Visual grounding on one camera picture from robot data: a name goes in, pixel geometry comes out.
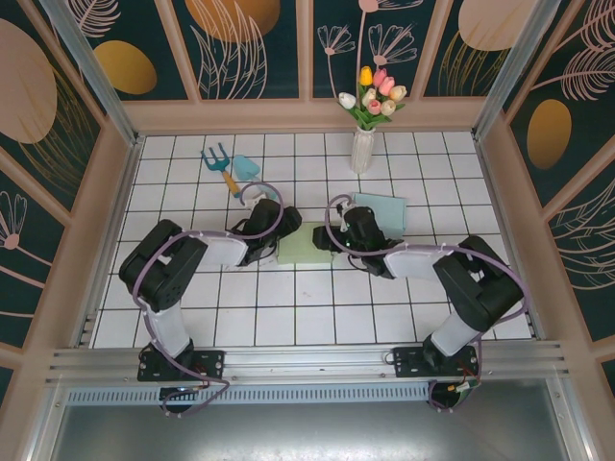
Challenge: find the light blue paper box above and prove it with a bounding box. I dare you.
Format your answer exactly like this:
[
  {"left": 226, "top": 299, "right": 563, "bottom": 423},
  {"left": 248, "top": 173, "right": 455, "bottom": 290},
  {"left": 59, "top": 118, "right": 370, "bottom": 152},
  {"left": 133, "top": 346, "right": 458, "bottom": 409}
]
[{"left": 352, "top": 191, "right": 408, "bottom": 240}]

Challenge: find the light green paper box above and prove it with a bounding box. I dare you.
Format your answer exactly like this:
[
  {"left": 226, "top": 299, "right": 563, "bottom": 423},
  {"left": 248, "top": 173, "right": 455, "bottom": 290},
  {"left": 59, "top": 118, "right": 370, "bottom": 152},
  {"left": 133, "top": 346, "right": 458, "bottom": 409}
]
[{"left": 277, "top": 221, "right": 336, "bottom": 266}]

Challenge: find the light blue toy trowel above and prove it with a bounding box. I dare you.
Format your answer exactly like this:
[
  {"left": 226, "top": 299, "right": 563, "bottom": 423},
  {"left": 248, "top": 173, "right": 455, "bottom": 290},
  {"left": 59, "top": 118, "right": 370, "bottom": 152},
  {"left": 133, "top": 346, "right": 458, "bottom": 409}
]
[{"left": 232, "top": 154, "right": 279, "bottom": 202}]

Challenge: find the blue toy garden fork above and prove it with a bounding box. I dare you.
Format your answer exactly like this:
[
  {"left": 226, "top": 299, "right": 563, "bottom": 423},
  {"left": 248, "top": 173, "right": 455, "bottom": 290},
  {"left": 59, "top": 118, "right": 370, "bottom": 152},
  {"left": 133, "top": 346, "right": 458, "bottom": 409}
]
[{"left": 200, "top": 142, "right": 244, "bottom": 198}]

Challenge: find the white ribbed vase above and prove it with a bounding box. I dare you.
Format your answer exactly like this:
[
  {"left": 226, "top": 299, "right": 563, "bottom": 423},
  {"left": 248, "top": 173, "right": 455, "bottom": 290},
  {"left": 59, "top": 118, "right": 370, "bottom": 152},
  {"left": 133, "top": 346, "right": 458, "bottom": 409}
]
[{"left": 350, "top": 128, "right": 375, "bottom": 174}]

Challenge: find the artificial tulip bouquet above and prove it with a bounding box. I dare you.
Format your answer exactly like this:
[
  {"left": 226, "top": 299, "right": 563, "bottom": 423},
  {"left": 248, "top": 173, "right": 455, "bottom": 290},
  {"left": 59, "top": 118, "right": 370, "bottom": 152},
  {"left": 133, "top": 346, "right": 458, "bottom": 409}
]
[{"left": 337, "top": 65, "right": 408, "bottom": 132}]

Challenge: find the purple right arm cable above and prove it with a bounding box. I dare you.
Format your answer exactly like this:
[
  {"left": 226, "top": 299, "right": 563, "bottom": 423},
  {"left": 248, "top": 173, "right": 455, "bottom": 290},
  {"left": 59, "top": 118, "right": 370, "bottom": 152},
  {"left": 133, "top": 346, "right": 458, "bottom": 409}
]
[{"left": 325, "top": 193, "right": 527, "bottom": 385}]

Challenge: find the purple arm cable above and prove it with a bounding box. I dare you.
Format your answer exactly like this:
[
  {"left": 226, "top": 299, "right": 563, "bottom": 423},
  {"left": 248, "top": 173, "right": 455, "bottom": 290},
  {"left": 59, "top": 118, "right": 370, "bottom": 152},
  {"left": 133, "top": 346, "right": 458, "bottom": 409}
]
[
  {"left": 132, "top": 181, "right": 284, "bottom": 417},
  {"left": 325, "top": 193, "right": 527, "bottom": 385}
]

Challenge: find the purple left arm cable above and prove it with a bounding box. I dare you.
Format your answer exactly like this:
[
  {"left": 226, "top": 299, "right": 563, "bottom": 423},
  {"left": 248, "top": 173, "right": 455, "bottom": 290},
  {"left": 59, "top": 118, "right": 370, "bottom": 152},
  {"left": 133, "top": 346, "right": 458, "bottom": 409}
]
[{"left": 132, "top": 181, "right": 284, "bottom": 417}]

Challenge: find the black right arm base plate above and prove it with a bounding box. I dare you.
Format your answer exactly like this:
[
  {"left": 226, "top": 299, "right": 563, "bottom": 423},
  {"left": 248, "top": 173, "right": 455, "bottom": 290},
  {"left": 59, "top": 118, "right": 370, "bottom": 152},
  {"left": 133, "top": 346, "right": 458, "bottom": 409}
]
[{"left": 392, "top": 345, "right": 481, "bottom": 378}]

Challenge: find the aluminium mounting rail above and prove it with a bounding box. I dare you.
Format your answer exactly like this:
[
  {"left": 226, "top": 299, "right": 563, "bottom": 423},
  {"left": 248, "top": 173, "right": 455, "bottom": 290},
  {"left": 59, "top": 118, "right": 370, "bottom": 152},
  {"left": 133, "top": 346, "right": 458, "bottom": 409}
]
[{"left": 45, "top": 339, "right": 571, "bottom": 386}]

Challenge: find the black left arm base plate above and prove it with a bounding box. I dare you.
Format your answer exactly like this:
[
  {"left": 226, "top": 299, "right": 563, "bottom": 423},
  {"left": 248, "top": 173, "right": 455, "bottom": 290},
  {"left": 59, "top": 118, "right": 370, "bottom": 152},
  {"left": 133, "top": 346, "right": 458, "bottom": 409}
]
[{"left": 137, "top": 349, "right": 226, "bottom": 383}]

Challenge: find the slotted grey cable duct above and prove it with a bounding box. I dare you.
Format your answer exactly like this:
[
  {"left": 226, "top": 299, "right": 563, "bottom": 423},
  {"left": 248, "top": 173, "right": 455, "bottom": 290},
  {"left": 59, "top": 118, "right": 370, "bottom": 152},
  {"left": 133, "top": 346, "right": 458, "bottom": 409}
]
[{"left": 64, "top": 380, "right": 433, "bottom": 408}]

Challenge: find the coloured connector wire bundle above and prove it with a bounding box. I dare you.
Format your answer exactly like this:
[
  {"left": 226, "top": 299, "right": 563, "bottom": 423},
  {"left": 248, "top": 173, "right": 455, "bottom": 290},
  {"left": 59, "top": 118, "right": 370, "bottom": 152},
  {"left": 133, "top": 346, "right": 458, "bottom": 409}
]
[{"left": 449, "top": 367, "right": 483, "bottom": 400}]

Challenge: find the aluminium frame post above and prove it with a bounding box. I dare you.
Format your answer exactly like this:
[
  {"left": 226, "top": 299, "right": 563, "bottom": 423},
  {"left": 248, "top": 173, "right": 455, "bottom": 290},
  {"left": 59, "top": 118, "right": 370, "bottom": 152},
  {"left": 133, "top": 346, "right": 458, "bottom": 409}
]
[
  {"left": 37, "top": 0, "right": 145, "bottom": 148},
  {"left": 472, "top": 0, "right": 563, "bottom": 143}
]

